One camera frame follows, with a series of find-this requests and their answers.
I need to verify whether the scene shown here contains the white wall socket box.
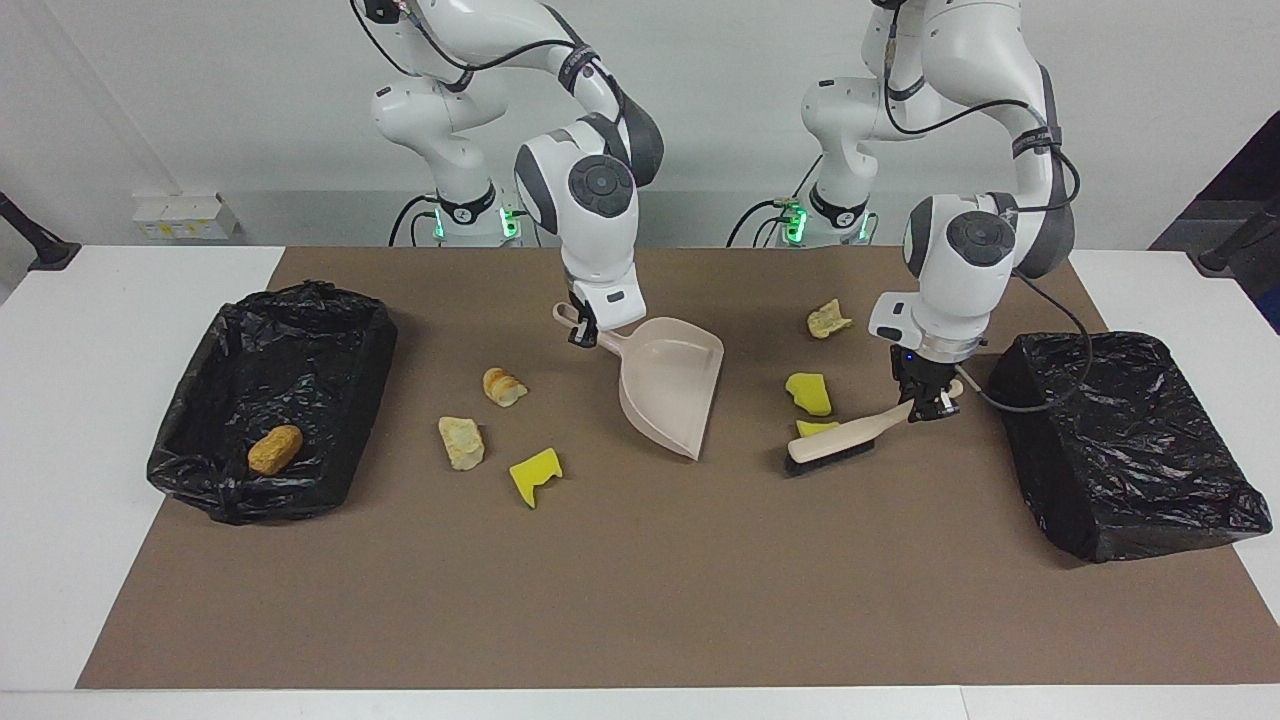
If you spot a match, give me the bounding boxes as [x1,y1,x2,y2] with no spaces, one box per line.
[133,192,241,241]

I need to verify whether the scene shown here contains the black bag lined bin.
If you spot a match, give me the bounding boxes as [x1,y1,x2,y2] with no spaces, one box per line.
[146,281,399,526]
[988,331,1274,564]

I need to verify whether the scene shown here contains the beige plastic dustpan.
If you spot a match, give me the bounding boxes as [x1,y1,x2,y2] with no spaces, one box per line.
[553,303,725,462]

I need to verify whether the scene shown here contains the striped orange croissant piece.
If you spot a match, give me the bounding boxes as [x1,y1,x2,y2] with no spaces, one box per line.
[482,367,529,408]

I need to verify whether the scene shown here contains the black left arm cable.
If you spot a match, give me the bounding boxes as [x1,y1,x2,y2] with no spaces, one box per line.
[880,20,1096,413]

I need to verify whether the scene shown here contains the beige hand brush black bristles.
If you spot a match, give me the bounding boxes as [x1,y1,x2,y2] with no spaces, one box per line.
[784,378,966,477]

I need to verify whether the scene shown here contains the notched yellow sponge piece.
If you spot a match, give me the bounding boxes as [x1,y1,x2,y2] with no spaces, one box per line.
[509,448,564,510]

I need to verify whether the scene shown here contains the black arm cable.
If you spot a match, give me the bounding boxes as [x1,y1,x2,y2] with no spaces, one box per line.
[880,20,1096,413]
[350,0,611,101]

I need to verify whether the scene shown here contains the square yellow sponge piece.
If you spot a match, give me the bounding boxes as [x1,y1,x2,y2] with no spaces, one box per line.
[785,373,832,417]

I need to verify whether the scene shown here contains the pale bread chunk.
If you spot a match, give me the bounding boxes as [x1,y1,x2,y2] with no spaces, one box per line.
[438,416,486,472]

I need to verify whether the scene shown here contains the brown paper table mat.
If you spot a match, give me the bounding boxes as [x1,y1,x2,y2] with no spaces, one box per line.
[77,247,1280,691]

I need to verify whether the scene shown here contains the brown bread roll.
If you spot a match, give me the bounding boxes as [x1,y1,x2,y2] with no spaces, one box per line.
[248,425,304,476]

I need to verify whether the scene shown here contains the black base cable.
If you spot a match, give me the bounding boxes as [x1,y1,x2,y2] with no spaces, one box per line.
[388,193,441,248]
[727,155,826,248]

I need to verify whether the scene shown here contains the pale bread piece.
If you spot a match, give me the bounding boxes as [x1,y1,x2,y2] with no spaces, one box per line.
[807,299,854,340]

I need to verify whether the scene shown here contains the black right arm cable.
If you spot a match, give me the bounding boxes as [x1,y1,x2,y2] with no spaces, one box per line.
[350,0,611,101]

